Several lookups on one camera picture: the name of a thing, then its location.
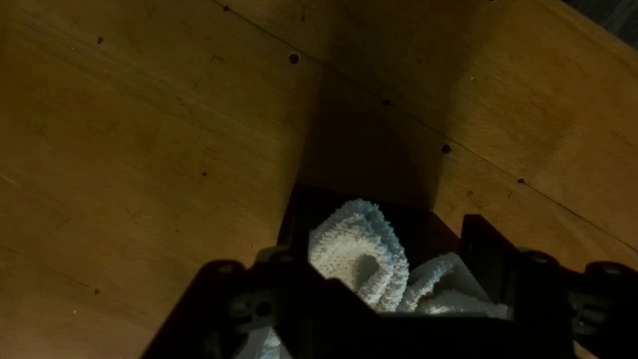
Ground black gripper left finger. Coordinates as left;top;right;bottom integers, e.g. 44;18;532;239
139;192;321;359

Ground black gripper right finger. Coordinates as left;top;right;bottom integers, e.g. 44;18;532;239
458;211;638;359

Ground light blue white towel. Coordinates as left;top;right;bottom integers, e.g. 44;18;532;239
307;196;514;323

